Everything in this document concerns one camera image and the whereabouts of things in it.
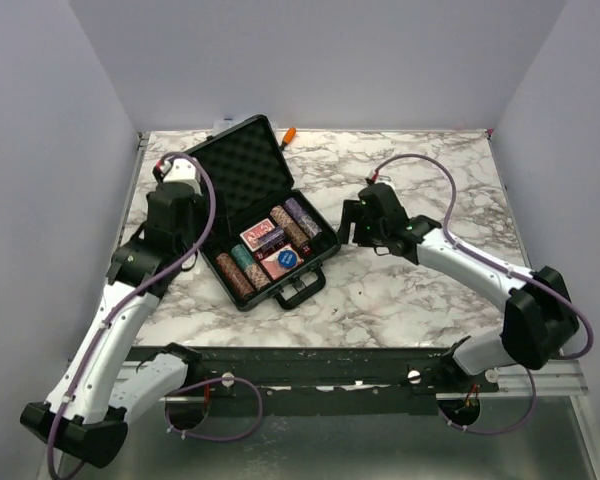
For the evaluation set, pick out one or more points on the black mounting rail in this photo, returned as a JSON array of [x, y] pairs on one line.
[[289, 381]]

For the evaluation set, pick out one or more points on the orange chip stack upper right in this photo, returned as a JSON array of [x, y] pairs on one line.
[[290, 227]]

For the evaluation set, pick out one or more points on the red playing card deck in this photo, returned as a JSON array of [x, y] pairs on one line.
[[252, 235]]

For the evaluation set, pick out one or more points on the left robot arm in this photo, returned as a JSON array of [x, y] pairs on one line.
[[88, 413]]

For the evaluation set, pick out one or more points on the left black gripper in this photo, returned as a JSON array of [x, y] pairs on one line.
[[201, 208]]

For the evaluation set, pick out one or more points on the blue small blind button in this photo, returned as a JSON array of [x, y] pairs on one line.
[[287, 258]]

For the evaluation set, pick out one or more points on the green chip stack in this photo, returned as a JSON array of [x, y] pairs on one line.
[[242, 256]]

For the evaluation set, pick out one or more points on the red card deck in case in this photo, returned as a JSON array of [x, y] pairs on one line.
[[271, 267]]

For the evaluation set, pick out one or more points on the orange chip stack lower middle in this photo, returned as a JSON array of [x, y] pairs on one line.
[[257, 276]]

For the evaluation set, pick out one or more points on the orange tool handle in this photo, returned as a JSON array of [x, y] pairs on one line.
[[288, 137]]

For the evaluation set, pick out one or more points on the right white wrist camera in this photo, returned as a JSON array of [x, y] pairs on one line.
[[377, 178]]

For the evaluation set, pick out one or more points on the clear plastic box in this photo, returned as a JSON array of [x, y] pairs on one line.
[[224, 124]]

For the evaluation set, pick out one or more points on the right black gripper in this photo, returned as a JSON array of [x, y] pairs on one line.
[[353, 209]]

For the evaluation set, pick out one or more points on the orange chip stack left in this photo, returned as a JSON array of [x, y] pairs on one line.
[[234, 276]]

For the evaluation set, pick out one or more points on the purple grey chip stack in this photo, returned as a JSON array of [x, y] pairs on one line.
[[272, 238]]

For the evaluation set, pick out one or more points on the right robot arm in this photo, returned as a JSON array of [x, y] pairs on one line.
[[536, 319]]

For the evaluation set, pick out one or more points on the black poker set case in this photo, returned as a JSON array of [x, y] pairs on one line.
[[247, 165]]

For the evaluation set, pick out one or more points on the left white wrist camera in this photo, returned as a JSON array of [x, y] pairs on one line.
[[177, 170]]

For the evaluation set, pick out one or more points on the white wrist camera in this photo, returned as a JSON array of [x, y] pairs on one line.
[[177, 170], [377, 178]]

